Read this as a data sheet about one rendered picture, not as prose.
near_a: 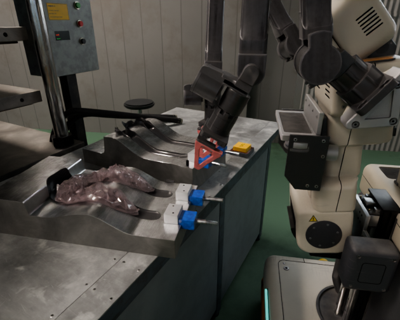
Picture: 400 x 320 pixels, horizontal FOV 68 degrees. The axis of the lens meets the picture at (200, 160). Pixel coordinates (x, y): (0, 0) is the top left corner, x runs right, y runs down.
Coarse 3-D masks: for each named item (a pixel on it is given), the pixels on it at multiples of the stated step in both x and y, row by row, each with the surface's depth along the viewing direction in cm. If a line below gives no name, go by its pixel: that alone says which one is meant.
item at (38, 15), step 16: (32, 0) 113; (32, 16) 115; (32, 32) 119; (48, 32) 121; (48, 48) 122; (48, 64) 124; (48, 80) 126; (48, 96) 129; (64, 112) 136; (64, 128) 136; (64, 144) 137
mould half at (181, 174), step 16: (144, 128) 117; (160, 128) 122; (96, 144) 121; (112, 144) 108; (128, 144) 106; (160, 144) 113; (96, 160) 116; (112, 160) 111; (128, 160) 107; (144, 160) 103; (160, 160) 101; (176, 160) 100; (224, 160) 117; (160, 176) 102; (176, 176) 99; (192, 176) 95; (208, 176) 106
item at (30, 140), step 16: (0, 128) 161; (16, 128) 161; (0, 144) 141; (16, 144) 141; (32, 144) 141; (48, 144) 141; (80, 144) 142; (0, 160) 125; (16, 160) 125; (32, 160) 125; (0, 176) 112
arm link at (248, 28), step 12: (252, 0) 57; (264, 0) 56; (252, 12) 57; (264, 12) 57; (240, 24) 60; (252, 24) 58; (264, 24) 58; (240, 36) 59; (252, 36) 59; (264, 36) 58; (240, 48) 60; (252, 48) 59; (264, 48) 59; (240, 60) 60; (252, 60) 60; (264, 60) 60; (240, 72) 61; (264, 72) 61
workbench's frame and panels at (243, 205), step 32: (256, 160) 150; (224, 192) 104; (256, 192) 164; (224, 224) 127; (256, 224) 180; (192, 256) 104; (224, 256) 136; (128, 288) 64; (160, 288) 87; (192, 288) 110; (224, 288) 147
